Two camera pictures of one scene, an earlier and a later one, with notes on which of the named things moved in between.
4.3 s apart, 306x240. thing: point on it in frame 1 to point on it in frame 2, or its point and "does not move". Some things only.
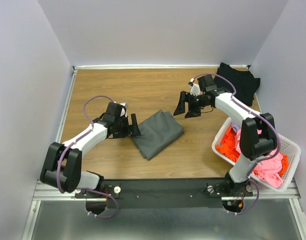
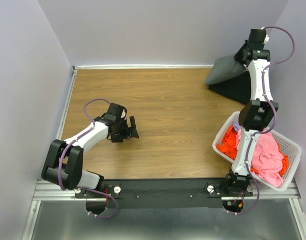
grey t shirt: (157, 132) to (223, 68)
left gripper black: (126, 132) does not move
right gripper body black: (198, 100) to (238, 56)
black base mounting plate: (162, 193) does not move
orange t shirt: (228, 146) does not move
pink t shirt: (270, 171) does not move
